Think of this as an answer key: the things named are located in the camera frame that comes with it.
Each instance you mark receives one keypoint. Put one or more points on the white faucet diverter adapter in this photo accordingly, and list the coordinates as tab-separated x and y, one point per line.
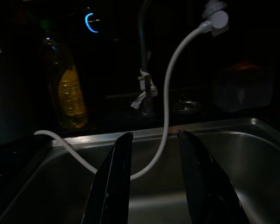
220	17

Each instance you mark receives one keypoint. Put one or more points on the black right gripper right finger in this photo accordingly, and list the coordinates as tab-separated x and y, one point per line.
205	186

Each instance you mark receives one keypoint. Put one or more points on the round metal countertop hole cover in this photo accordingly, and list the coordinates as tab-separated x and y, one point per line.
187	105

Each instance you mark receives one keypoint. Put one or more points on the chrome gooseneck faucet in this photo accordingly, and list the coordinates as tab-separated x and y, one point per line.
142	46

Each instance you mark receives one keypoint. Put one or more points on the yellow dish liquid bottle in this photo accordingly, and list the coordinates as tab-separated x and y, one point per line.
71	100

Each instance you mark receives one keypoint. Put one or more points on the grey water filter canister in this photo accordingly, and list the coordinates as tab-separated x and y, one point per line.
11	93

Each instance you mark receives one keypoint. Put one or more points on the clear container with red sponge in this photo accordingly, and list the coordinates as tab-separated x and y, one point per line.
242	93

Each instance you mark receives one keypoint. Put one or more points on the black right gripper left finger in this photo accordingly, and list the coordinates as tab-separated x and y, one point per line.
112	186

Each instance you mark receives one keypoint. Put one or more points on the stainless steel sink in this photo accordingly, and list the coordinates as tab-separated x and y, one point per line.
259	163

